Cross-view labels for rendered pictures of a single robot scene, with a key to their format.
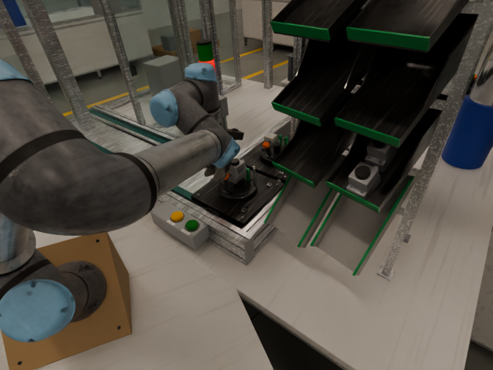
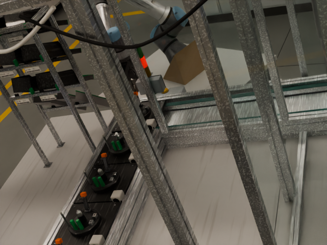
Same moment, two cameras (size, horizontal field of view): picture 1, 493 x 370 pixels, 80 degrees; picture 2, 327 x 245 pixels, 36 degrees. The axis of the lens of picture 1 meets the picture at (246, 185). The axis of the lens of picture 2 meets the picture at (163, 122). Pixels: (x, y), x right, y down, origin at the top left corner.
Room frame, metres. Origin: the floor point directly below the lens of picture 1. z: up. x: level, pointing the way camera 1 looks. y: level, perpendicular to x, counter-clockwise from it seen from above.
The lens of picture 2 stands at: (3.07, -0.37, 2.30)
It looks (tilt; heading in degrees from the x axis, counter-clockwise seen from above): 32 degrees down; 167
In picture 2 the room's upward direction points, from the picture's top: 22 degrees counter-clockwise
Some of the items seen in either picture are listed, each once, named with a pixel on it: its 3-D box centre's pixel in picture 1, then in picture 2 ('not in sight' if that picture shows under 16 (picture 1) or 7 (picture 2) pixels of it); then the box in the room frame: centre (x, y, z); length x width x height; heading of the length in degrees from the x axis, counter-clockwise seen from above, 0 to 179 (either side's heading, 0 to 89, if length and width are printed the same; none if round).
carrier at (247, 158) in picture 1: (277, 147); (119, 140); (1.01, -0.14, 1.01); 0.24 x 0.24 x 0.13; 49
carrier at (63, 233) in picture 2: not in sight; (81, 217); (1.38, -0.45, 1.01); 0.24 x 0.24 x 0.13; 49
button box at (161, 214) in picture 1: (179, 223); not in sight; (0.71, 0.24, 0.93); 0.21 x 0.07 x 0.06; 49
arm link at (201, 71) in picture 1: (202, 88); (116, 39); (0.74, 0.09, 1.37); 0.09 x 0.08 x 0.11; 145
